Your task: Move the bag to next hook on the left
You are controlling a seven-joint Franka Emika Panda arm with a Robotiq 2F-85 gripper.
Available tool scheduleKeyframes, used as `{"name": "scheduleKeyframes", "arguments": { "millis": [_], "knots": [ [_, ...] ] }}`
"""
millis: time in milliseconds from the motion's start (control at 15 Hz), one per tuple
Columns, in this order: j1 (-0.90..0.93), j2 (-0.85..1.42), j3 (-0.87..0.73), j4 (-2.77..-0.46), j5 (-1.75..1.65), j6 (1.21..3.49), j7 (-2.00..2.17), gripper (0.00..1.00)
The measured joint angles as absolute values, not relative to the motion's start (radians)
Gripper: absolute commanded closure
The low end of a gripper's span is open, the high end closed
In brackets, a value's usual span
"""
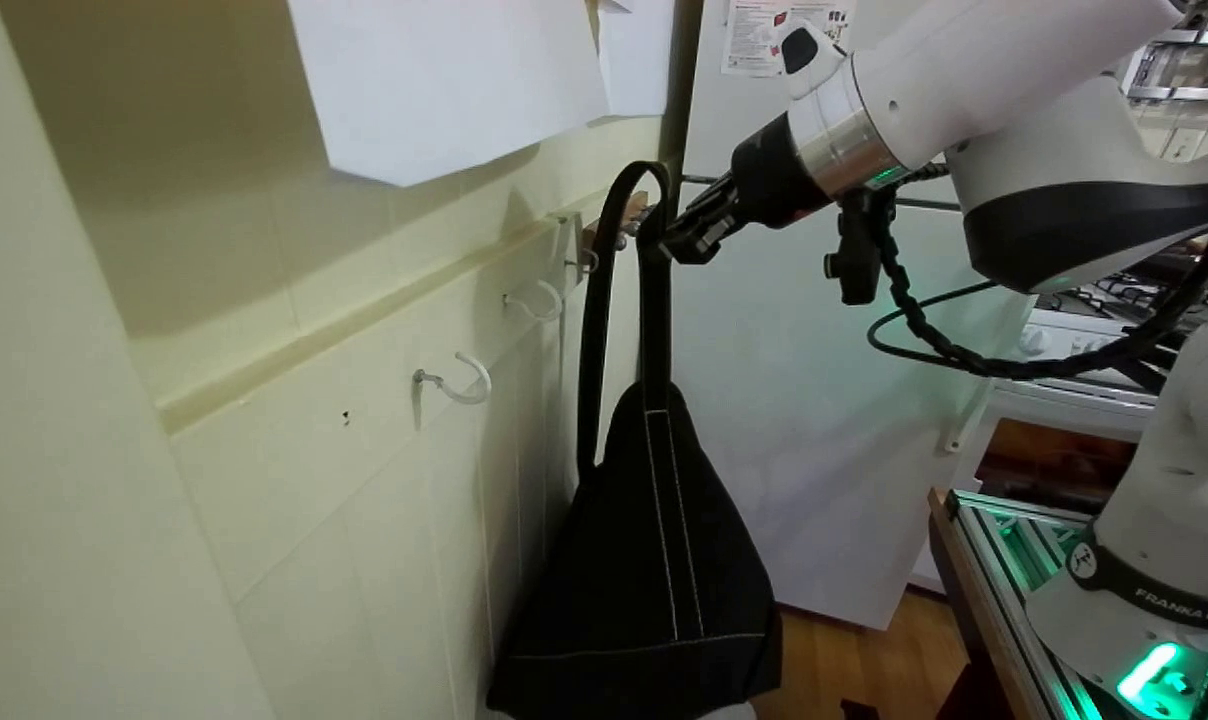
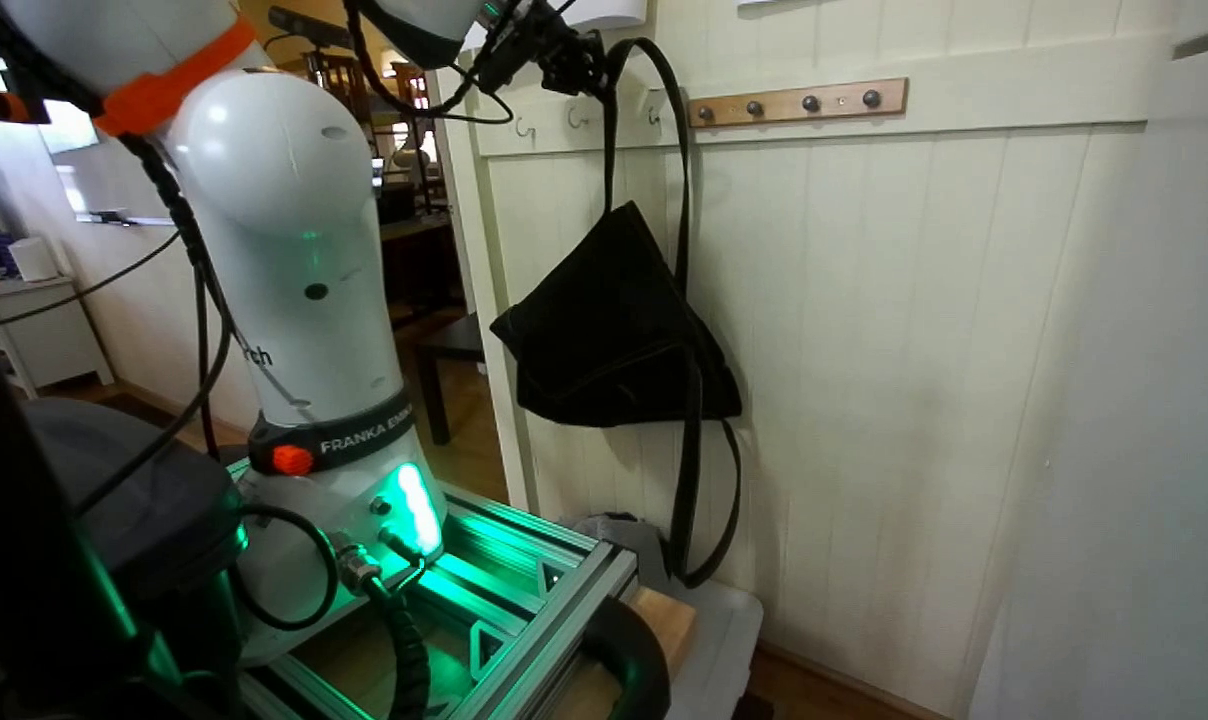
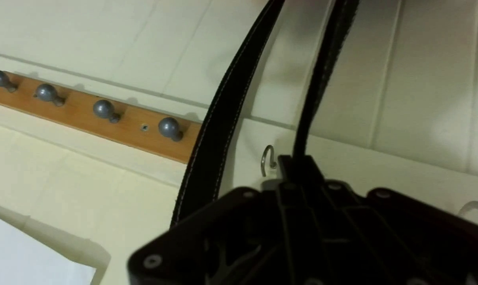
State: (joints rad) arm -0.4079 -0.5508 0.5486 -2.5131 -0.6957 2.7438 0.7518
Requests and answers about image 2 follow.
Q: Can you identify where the dark wooden stool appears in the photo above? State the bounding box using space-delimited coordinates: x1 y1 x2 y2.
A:
401 312 493 454

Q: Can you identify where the thin black cable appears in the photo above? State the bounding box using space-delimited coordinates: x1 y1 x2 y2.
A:
0 228 183 338

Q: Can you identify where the black looped cable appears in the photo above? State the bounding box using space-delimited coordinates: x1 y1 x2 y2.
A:
225 501 349 642

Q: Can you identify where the black equipment box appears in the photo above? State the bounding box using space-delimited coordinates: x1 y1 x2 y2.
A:
0 297 255 720

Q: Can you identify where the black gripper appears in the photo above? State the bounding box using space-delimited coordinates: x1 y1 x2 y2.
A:
490 0 617 100

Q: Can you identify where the aluminium profile frame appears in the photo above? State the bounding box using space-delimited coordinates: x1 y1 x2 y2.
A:
238 479 644 720

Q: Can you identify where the wooden hook rail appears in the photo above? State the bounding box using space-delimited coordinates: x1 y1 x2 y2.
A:
683 72 917 138

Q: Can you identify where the brown wooden block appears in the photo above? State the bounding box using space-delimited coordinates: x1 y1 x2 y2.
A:
626 582 704 672

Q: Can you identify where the orange strap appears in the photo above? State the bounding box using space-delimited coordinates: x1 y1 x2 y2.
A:
94 11 263 141

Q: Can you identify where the black corrugated cable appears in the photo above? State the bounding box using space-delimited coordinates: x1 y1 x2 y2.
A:
341 539 438 720

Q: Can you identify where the dark wooden table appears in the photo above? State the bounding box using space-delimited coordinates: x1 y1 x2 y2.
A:
376 212 459 323

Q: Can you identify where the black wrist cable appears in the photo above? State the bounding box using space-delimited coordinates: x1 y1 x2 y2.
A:
341 0 522 134

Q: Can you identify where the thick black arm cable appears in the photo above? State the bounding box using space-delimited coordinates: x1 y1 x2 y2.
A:
0 0 255 466

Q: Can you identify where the black bag with straps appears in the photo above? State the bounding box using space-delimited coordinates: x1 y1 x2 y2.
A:
483 38 747 594

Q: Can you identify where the white plastic bin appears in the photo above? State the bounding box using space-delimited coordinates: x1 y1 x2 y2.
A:
570 509 774 720

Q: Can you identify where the white door frame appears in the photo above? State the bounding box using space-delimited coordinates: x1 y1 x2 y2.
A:
429 72 539 525

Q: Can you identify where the small white box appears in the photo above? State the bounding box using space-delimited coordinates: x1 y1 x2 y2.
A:
0 233 65 290

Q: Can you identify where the white low cabinet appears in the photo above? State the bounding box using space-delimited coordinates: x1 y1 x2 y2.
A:
0 274 117 399

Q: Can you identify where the white cabinet side panel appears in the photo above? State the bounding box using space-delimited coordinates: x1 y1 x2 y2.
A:
970 18 1208 720

